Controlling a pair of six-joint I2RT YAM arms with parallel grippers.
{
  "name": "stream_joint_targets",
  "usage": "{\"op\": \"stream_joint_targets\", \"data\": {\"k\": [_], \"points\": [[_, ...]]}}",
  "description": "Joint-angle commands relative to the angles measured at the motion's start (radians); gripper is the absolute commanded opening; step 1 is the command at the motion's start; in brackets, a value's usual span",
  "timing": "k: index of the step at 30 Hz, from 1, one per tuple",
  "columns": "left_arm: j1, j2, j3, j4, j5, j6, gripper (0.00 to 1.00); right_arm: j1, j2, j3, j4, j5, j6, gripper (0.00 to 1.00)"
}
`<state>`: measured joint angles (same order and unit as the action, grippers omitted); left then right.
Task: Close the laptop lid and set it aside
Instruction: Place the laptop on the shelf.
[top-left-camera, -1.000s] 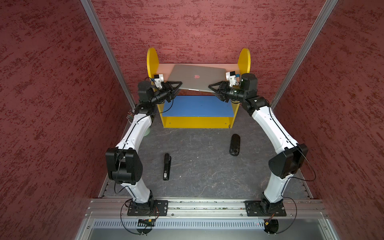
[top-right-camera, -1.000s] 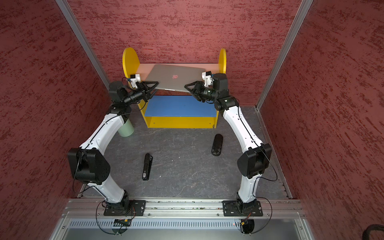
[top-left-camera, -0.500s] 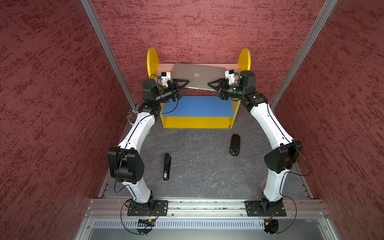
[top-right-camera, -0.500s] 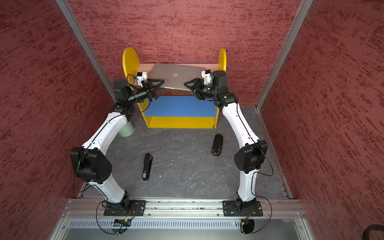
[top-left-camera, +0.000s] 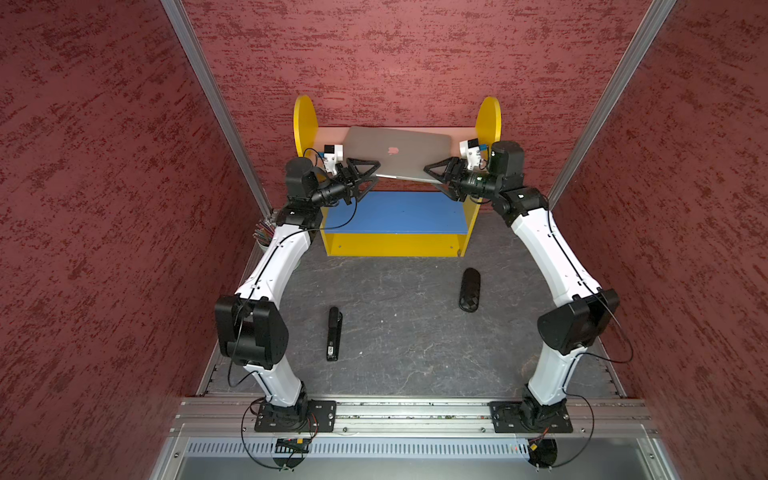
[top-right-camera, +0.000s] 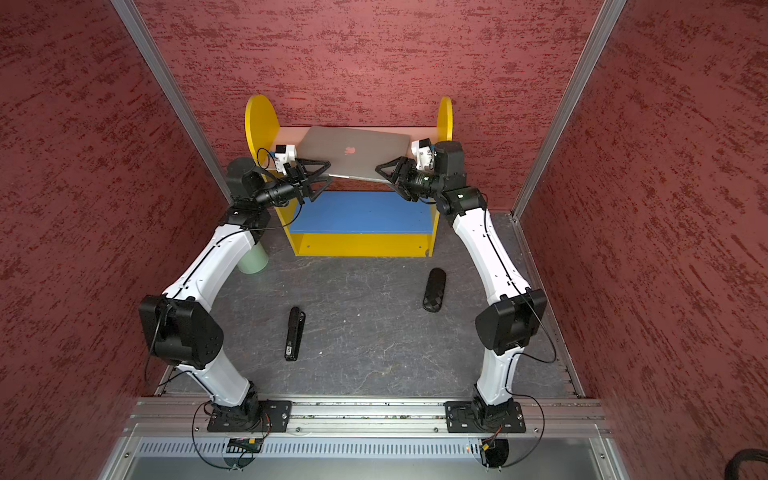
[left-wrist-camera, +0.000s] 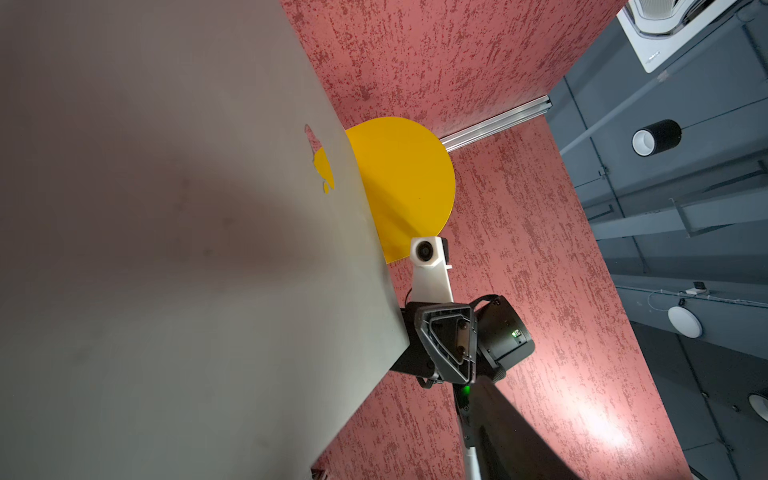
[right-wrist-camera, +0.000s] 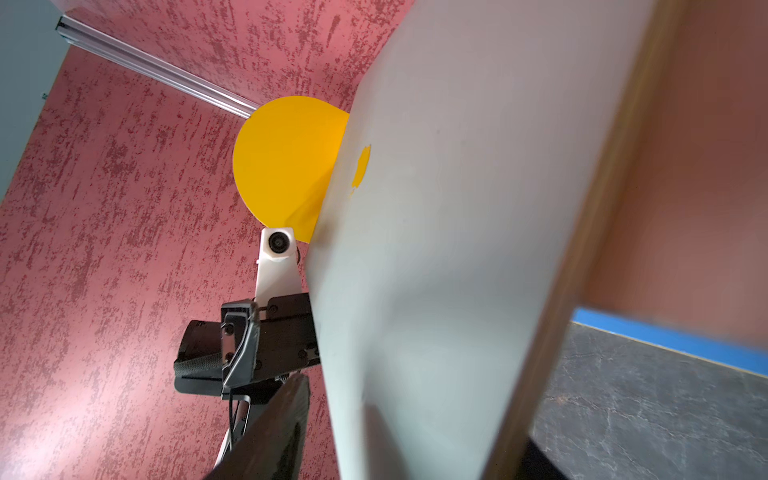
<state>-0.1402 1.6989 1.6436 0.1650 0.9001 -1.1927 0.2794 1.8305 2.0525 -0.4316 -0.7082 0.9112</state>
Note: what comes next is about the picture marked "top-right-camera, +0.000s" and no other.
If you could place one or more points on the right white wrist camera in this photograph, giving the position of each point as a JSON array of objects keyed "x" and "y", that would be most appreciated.
[{"x": 424, "y": 154}]

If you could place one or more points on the right aluminium corner post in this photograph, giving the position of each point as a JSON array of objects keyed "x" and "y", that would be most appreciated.
[{"x": 605, "y": 22}]

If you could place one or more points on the yellow pink blue shelf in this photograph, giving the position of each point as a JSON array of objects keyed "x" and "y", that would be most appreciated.
[{"x": 371, "y": 222}]

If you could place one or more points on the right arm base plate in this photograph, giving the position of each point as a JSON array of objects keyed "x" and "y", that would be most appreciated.
[{"x": 459, "y": 417}]

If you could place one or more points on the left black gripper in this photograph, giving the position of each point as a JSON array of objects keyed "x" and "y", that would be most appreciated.
[{"x": 299, "y": 175}]

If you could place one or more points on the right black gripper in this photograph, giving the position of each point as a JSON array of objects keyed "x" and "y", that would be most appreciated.
[{"x": 407, "y": 179}]

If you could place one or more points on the left aluminium corner post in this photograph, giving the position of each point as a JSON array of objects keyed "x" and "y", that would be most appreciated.
[{"x": 137, "y": 29}]

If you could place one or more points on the aluminium corner post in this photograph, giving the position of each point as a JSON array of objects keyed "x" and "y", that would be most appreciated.
[
  {"x": 137, "y": 29},
  {"x": 605, "y": 22}
]

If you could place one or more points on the silver laptop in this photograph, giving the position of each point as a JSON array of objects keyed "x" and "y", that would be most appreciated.
[{"x": 352, "y": 153}]

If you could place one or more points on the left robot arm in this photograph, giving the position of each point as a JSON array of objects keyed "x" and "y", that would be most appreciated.
[{"x": 178, "y": 326}]

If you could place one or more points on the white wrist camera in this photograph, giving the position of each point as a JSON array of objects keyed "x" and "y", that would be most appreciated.
[
  {"x": 283, "y": 157},
  {"x": 424, "y": 154}
]

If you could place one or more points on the green pencil cup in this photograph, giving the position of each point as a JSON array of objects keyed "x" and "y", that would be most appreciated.
[{"x": 254, "y": 261}]

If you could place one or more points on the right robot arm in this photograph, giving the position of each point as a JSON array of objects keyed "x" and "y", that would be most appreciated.
[{"x": 513, "y": 316}]

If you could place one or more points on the black stapler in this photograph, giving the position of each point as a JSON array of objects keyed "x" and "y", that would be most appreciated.
[{"x": 296, "y": 324}]

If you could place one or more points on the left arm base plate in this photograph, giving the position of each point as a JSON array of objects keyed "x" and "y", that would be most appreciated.
[{"x": 276, "y": 415}]

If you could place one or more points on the black glasses case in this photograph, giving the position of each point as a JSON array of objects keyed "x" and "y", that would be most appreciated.
[{"x": 433, "y": 297}]

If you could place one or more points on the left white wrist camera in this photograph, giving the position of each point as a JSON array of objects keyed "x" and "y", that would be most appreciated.
[{"x": 283, "y": 157}]

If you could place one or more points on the aluminium mounting rail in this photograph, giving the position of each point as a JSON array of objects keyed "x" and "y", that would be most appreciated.
[{"x": 346, "y": 416}]

